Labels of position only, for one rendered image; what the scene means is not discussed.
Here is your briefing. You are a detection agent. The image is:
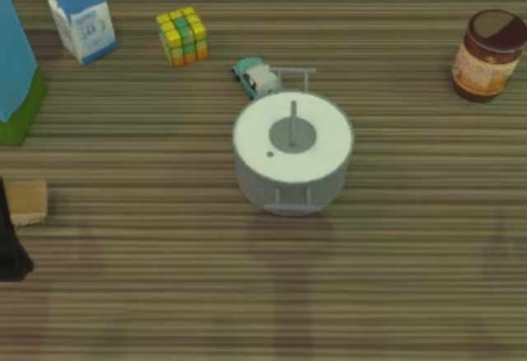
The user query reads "brown jar with lid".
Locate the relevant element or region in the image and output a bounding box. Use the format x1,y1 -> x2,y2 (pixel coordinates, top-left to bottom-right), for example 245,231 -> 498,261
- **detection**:
450,9 -> 527,104

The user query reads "teal toy car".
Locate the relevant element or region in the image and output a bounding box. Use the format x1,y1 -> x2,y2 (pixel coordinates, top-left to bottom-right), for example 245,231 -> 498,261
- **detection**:
230,56 -> 284,101

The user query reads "yellow green puzzle cube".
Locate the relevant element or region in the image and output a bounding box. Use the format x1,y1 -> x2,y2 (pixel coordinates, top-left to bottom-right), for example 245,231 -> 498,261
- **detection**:
156,6 -> 209,68

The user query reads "blue white milk carton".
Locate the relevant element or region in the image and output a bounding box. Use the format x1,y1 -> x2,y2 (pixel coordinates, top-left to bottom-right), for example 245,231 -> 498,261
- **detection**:
47,0 -> 119,66

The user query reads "large blue green carton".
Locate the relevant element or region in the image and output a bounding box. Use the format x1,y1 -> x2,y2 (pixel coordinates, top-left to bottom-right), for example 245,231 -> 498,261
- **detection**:
0,0 -> 47,147

